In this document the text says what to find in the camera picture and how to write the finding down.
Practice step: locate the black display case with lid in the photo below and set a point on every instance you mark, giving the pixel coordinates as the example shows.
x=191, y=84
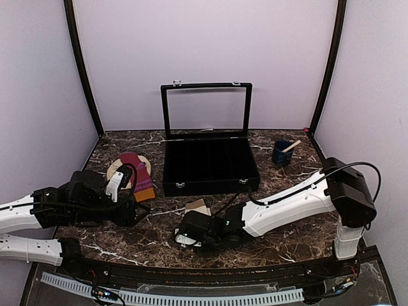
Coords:
x=211, y=162

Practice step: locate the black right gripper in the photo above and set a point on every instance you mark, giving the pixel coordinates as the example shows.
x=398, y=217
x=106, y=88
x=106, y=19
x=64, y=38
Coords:
x=208, y=252

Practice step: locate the beige round embroidered coaster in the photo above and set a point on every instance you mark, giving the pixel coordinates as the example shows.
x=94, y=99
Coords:
x=117, y=163

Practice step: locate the right black frame post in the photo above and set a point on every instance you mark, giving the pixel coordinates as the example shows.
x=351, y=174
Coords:
x=330, y=66

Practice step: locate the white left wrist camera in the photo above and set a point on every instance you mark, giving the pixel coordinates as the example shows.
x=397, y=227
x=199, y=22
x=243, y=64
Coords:
x=118, y=181

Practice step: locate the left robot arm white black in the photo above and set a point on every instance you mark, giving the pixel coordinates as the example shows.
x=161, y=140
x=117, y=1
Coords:
x=16, y=216

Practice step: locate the left black frame post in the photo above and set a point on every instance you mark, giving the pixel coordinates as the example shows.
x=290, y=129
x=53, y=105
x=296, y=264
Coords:
x=80, y=65

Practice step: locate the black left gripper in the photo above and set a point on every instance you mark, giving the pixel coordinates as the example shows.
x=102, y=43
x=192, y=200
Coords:
x=129, y=220

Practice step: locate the maroon purple orange sock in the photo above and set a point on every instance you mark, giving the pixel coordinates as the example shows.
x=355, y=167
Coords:
x=144, y=189

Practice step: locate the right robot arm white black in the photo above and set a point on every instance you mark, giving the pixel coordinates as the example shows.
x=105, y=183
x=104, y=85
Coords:
x=338, y=187

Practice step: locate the beige brown block sock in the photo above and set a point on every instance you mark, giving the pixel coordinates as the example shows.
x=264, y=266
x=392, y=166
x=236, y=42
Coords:
x=198, y=206

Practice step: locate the wooden stick in mug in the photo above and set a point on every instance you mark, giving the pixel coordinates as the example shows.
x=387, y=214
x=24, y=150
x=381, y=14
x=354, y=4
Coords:
x=292, y=146

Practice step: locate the black frame post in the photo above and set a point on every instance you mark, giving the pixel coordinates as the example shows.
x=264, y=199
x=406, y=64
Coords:
x=330, y=66
x=80, y=65

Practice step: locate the white slotted cable duct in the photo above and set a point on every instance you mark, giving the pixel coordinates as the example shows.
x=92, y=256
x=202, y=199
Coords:
x=149, y=294

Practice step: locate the dark blue mug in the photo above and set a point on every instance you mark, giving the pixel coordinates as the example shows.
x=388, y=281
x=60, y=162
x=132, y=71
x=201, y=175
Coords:
x=280, y=158

